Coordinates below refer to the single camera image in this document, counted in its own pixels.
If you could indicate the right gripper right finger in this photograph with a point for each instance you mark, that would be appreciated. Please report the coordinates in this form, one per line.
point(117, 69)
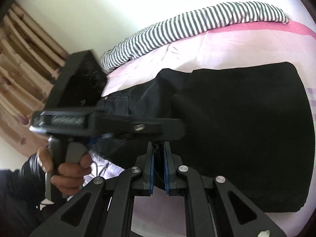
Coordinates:
point(214, 206)

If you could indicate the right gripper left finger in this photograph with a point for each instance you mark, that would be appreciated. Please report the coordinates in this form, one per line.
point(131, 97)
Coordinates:
point(103, 207)

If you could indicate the black denim pants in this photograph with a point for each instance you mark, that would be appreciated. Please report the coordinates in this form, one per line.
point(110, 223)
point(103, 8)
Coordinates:
point(252, 125)

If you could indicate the left forearm dark sleeve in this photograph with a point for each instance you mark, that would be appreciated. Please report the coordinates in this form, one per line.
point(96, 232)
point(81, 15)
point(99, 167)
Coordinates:
point(22, 192)

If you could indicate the person's left hand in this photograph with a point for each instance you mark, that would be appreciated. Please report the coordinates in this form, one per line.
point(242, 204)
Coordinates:
point(70, 175)

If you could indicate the pink purple checked bedsheet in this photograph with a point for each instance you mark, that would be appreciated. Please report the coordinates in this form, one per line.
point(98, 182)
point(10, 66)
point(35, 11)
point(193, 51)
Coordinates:
point(237, 46)

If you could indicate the beige patterned curtain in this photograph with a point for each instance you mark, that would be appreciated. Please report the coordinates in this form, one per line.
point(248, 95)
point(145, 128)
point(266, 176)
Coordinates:
point(31, 61)

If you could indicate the grey white striped duvet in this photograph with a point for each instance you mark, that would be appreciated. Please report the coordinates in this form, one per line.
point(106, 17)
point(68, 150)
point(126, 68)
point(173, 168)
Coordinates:
point(187, 25)

